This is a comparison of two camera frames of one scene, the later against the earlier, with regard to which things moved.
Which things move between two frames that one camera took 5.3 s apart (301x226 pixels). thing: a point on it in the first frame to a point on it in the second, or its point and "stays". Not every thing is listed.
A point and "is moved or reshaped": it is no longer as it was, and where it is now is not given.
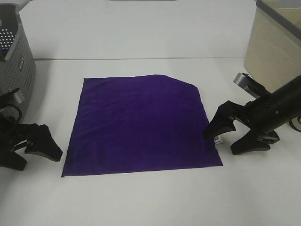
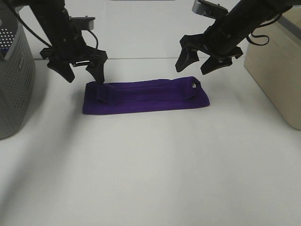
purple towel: x=138 y=123 is moved or reshaped
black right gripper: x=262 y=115 to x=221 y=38
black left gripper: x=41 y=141 to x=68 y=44
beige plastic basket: x=273 y=54 stays
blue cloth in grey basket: x=4 y=50 stays
